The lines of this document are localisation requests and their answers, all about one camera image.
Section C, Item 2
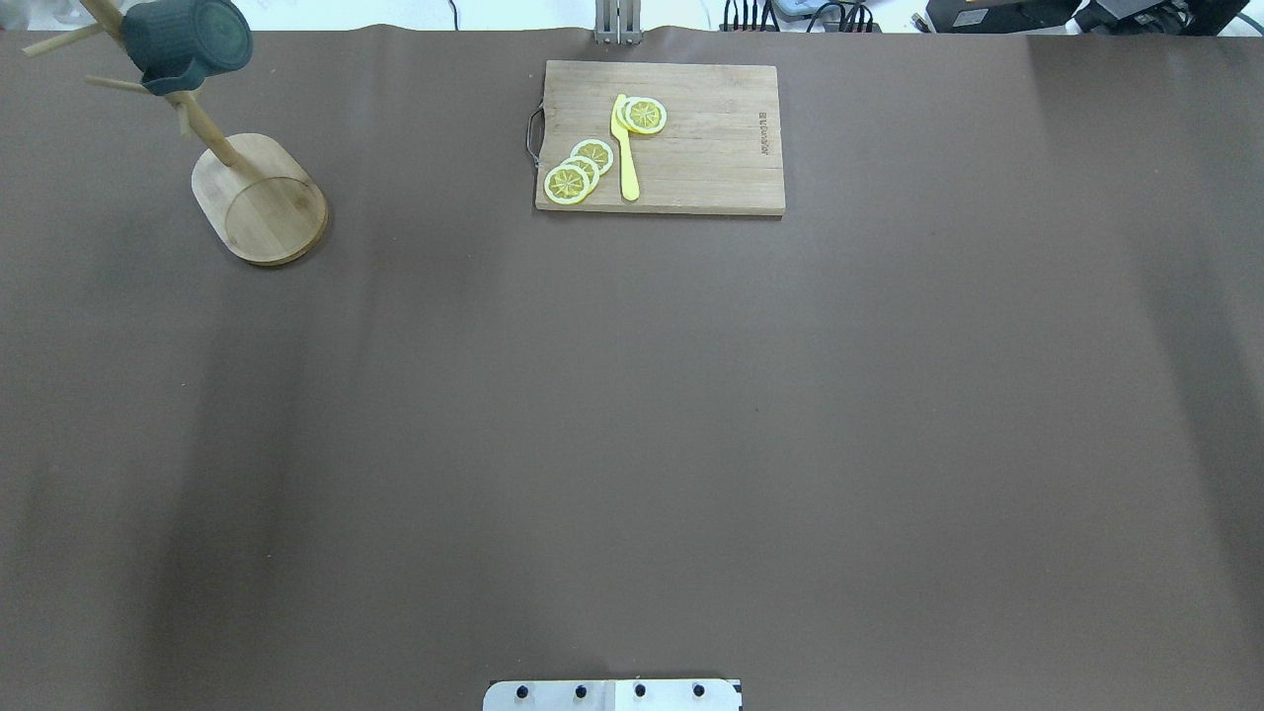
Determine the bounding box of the lemon slice middle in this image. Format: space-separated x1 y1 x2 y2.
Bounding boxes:
561 156 600 189

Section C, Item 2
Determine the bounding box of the lemon slice on knife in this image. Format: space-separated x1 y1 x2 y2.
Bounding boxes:
616 96 667 135

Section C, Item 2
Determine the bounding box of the wooden cup rack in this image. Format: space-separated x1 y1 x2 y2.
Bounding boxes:
21 0 330 267

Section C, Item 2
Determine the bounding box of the dark teal cup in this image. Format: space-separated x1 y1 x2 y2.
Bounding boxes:
121 1 254 96

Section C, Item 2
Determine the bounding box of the yellow toy knife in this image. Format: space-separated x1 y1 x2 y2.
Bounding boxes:
609 94 641 202

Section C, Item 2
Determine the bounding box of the aluminium frame post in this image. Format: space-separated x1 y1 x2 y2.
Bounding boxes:
594 0 643 46

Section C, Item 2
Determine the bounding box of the wooden cutting board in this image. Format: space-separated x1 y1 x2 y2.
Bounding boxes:
533 59 786 218

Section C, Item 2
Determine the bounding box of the lemon slice back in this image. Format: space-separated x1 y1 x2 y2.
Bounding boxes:
573 138 614 175

